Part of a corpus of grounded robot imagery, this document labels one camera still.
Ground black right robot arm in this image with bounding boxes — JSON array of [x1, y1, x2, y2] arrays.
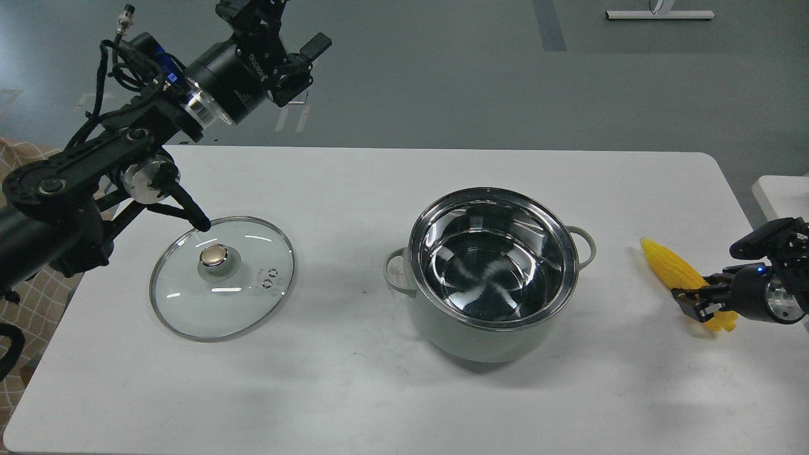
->
[[671, 218, 808, 325]]

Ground grey steel cooking pot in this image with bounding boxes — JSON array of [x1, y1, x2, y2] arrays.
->
[[382, 187, 597, 365]]

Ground white desk base bar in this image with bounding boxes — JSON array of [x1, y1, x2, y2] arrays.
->
[[604, 9, 716, 20]]

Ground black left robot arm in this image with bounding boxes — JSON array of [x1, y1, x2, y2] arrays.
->
[[1, 1, 332, 303]]

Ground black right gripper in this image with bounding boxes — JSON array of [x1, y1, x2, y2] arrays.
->
[[671, 218, 808, 324]]

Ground beige checkered cloth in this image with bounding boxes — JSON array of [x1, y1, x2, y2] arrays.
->
[[1, 137, 81, 425]]

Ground yellow toy corn cob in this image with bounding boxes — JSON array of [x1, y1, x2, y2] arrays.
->
[[640, 237, 739, 333]]

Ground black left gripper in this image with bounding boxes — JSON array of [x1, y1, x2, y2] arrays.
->
[[185, 1, 332, 124]]

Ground glass pot lid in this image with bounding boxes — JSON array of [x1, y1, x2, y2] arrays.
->
[[149, 216, 296, 343]]

